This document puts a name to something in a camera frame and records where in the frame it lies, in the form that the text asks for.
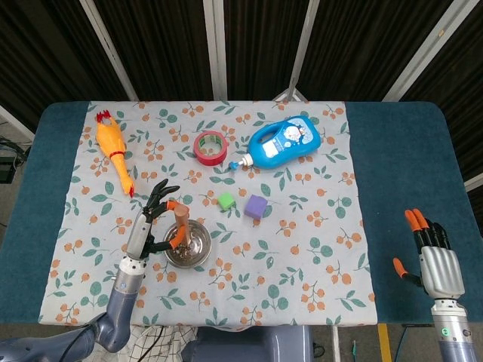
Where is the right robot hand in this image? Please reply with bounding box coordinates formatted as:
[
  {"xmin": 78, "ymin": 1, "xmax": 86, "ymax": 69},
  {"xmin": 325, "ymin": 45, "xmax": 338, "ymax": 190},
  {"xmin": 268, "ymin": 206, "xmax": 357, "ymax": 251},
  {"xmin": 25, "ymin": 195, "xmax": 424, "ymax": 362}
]
[{"xmin": 392, "ymin": 207, "xmax": 466, "ymax": 301}]

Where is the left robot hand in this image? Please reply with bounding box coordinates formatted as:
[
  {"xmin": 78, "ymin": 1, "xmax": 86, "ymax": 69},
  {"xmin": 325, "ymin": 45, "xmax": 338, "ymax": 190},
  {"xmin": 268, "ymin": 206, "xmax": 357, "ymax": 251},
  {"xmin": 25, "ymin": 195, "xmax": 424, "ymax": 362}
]
[{"xmin": 125, "ymin": 179, "xmax": 188, "ymax": 261}]

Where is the wooden rolling pin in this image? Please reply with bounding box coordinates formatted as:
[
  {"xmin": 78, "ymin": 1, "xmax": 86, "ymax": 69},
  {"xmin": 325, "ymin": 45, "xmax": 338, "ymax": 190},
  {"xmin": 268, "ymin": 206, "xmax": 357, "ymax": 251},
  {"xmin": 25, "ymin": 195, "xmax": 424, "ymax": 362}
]
[{"xmin": 173, "ymin": 205, "xmax": 190, "ymax": 250}]

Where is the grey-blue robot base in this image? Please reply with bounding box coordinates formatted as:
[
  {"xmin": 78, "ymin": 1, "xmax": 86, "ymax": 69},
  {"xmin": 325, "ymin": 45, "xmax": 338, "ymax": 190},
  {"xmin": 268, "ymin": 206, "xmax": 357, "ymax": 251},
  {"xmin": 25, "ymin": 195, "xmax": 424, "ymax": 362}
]
[{"xmin": 180, "ymin": 326, "xmax": 314, "ymax": 362}]

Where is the stainless steel bowl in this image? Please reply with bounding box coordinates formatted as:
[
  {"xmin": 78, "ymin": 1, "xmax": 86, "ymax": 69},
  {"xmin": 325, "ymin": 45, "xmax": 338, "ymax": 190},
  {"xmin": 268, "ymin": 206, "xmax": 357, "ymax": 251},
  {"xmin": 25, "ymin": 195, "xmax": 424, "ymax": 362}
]
[{"xmin": 163, "ymin": 220, "xmax": 212, "ymax": 269}]

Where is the green foam cube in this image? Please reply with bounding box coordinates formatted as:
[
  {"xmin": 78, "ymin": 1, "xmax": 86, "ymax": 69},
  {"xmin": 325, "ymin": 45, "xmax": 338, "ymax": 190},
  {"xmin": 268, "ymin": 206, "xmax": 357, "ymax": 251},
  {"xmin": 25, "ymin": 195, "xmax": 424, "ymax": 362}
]
[{"xmin": 217, "ymin": 192, "xmax": 236, "ymax": 211}]

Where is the yellow rubber chicken toy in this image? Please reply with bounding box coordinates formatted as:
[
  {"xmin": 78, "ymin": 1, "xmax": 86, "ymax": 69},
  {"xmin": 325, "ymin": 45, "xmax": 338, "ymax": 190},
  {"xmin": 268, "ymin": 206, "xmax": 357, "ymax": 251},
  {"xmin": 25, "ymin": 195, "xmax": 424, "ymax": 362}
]
[{"xmin": 94, "ymin": 109, "xmax": 136, "ymax": 198}]

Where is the red tape roll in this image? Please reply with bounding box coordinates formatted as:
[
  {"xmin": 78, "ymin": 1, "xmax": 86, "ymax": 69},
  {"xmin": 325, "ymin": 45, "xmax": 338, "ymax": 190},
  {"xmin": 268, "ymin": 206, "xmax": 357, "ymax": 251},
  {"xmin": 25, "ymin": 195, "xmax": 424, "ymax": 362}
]
[{"xmin": 193, "ymin": 130, "xmax": 229, "ymax": 166}]

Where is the purple foam cube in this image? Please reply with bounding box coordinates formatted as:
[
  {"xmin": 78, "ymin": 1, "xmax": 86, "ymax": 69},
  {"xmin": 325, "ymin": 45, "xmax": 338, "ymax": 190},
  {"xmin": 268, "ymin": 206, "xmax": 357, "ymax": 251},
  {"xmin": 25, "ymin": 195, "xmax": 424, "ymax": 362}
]
[{"xmin": 243, "ymin": 194, "xmax": 269, "ymax": 219}]

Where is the teal table cover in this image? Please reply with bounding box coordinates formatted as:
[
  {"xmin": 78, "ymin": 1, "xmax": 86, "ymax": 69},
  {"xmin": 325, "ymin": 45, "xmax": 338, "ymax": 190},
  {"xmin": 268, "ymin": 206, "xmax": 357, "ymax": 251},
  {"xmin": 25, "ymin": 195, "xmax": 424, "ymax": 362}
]
[{"xmin": 0, "ymin": 100, "xmax": 483, "ymax": 325}]

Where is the white table leg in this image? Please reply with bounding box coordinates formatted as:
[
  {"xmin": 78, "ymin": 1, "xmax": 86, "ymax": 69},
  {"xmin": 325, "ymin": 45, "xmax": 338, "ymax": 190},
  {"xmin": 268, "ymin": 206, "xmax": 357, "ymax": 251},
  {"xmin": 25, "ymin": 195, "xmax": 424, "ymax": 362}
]
[{"xmin": 331, "ymin": 326, "xmax": 341, "ymax": 362}]

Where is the floral tablecloth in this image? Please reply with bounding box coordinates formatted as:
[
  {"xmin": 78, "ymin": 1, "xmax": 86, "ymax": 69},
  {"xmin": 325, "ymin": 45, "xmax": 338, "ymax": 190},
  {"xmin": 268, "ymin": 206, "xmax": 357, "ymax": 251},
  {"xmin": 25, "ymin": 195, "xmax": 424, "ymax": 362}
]
[{"xmin": 37, "ymin": 100, "xmax": 378, "ymax": 329}]

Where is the black electronic box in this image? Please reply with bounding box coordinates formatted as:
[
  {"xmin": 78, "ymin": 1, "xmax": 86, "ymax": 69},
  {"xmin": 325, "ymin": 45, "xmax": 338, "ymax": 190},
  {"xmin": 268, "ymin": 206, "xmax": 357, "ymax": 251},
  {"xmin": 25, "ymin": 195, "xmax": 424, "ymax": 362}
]
[{"xmin": 0, "ymin": 139, "xmax": 31, "ymax": 186}]

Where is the blue pump bottle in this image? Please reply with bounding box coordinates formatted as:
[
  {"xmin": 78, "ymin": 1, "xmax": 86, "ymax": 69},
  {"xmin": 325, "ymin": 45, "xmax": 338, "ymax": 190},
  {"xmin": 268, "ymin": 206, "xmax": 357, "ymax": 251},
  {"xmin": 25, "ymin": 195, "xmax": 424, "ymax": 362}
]
[{"xmin": 228, "ymin": 115, "xmax": 322, "ymax": 171}]

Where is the grey tripod stand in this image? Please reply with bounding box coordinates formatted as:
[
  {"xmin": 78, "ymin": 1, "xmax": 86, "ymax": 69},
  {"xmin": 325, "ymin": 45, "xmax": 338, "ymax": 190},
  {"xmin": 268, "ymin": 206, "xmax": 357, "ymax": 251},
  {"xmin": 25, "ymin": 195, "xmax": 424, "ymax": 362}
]
[{"xmin": 273, "ymin": 77, "xmax": 310, "ymax": 103}]

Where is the black cable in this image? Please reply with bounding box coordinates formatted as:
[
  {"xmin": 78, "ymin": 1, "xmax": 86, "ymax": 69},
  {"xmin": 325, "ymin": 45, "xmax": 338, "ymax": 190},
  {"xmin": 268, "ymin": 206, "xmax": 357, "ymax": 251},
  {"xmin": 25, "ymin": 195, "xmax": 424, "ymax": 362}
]
[{"xmin": 152, "ymin": 326, "xmax": 167, "ymax": 350}]

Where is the white double frame post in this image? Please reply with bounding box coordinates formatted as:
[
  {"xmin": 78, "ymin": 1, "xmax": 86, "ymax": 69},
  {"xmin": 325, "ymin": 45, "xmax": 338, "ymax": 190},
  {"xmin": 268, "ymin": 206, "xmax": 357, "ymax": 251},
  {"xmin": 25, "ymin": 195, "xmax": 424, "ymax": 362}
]
[{"xmin": 202, "ymin": 0, "xmax": 232, "ymax": 101}]

